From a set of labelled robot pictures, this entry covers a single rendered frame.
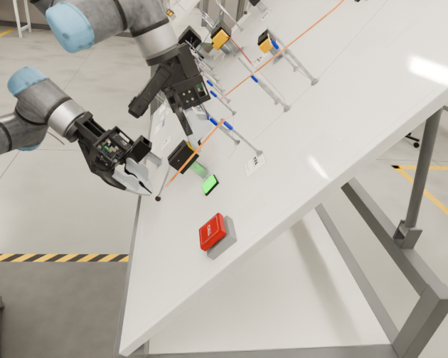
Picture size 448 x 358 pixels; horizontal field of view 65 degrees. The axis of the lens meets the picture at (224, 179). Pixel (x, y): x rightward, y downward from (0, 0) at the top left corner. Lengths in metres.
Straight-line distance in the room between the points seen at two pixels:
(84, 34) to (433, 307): 0.80
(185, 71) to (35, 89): 0.30
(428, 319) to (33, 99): 0.90
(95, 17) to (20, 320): 1.56
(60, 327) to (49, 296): 0.20
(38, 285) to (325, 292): 1.51
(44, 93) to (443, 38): 0.70
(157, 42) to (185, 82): 0.09
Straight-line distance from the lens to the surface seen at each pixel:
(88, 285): 2.02
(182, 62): 0.71
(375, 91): 0.59
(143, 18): 0.68
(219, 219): 0.58
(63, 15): 0.66
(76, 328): 1.87
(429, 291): 0.83
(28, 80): 0.83
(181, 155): 0.75
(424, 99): 0.52
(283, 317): 0.90
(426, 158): 0.77
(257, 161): 0.67
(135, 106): 0.71
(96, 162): 0.79
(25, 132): 0.87
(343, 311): 0.97
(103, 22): 0.66
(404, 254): 0.88
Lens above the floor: 1.48
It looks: 31 degrees down
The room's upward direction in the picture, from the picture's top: 8 degrees clockwise
